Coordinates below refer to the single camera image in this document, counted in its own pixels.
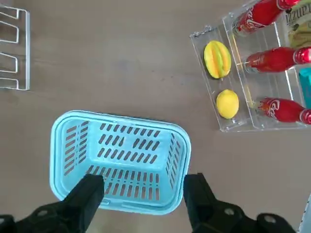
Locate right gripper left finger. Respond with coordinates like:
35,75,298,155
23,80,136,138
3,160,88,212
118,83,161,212
0,173,105,233

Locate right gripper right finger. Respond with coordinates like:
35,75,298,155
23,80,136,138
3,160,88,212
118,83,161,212
183,172,300,233

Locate yellow lemon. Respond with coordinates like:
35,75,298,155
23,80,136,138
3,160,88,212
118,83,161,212
216,89,240,120

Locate red drink bottle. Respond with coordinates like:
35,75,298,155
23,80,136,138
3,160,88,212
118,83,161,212
230,0,302,37
257,97,311,125
244,47,311,73

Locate light blue plastic basket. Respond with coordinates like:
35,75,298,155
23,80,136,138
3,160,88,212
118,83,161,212
50,110,191,216

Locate clear acrylic rack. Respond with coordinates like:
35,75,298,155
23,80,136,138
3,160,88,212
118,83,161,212
189,0,311,133

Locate yellow green starfruit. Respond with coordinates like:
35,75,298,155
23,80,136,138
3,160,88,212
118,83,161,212
203,40,232,80

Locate teal snack packet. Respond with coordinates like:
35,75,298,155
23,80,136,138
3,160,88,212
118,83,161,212
298,67,311,109

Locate white biscuit box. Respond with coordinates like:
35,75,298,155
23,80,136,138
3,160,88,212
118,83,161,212
283,2,311,48

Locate white wire cup rack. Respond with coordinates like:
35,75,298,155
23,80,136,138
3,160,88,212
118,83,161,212
0,6,31,92

